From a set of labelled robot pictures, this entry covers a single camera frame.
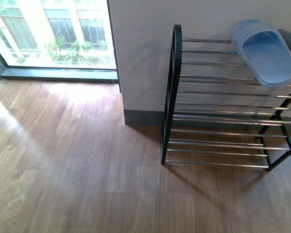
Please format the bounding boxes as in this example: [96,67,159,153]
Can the white slipper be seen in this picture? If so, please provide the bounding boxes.
[230,19,291,88]

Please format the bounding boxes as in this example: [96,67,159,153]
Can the black metal shoe rack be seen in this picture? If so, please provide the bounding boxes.
[161,25,291,171]

